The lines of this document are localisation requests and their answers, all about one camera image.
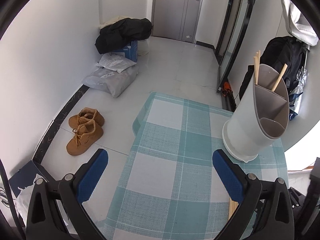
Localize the silver folded umbrella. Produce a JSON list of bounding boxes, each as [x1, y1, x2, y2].
[[287, 66, 310, 120]]

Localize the black backpack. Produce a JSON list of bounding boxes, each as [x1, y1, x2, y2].
[[239, 36, 309, 103]]

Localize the cream cloth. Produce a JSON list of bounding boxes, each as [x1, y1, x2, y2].
[[99, 15, 125, 29]]

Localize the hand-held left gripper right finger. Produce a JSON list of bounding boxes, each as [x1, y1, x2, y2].
[[212, 149, 295, 240]]

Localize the orange black tool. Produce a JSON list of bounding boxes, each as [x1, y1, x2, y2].
[[221, 81, 233, 97]]

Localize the tan suede boot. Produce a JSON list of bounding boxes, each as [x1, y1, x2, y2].
[[69, 107, 105, 133], [66, 119, 104, 156]]

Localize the blue cardboard box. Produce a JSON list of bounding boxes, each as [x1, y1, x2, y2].
[[117, 40, 138, 62]]

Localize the teal checked tablecloth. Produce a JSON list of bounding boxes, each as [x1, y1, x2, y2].
[[97, 92, 287, 240]]

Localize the white plastic parcel bag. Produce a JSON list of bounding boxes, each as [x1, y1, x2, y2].
[[96, 52, 137, 73]]

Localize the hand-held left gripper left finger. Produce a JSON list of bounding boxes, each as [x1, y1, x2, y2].
[[26, 148, 109, 240]]

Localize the white hanging bag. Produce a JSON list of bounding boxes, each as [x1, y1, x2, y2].
[[280, 0, 319, 47]]

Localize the dark blue cardboard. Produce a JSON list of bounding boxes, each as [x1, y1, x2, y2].
[[9, 160, 50, 198]]

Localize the grey plastic parcel bag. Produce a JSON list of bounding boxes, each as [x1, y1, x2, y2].
[[82, 65, 139, 98]]

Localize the grey door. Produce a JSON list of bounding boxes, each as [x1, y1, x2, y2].
[[151, 0, 207, 42]]

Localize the tangled thin cables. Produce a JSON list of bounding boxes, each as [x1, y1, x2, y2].
[[0, 187, 13, 207]]

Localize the black framed glass door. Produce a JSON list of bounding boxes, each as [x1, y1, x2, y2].
[[215, 0, 260, 110]]

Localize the black jacket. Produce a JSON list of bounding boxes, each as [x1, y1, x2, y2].
[[95, 17, 153, 55]]

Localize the white utensil holder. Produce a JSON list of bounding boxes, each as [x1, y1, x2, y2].
[[222, 64, 290, 162]]

